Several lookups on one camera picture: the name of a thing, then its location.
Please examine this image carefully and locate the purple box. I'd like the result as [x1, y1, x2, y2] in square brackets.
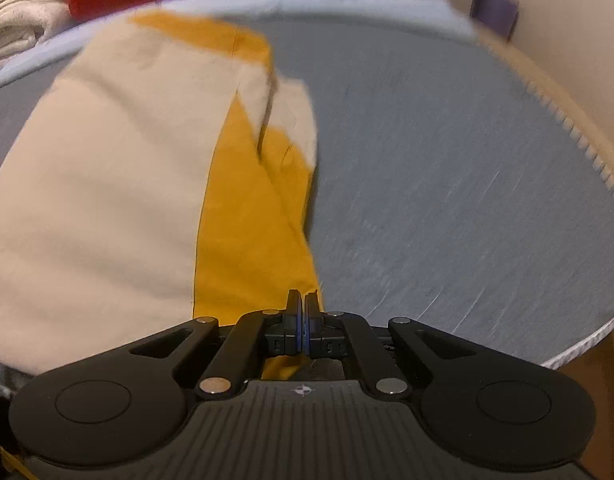
[473, 0, 520, 43]

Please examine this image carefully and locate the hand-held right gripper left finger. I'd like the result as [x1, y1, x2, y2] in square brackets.
[129, 290, 302, 401]

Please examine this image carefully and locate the cream and yellow hooded jacket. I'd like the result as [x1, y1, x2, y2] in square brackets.
[0, 10, 328, 480]

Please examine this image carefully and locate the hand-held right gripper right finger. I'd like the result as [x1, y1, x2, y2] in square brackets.
[303, 291, 480, 401]

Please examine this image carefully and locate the stack of white towels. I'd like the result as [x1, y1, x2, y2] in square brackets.
[0, 0, 88, 78]

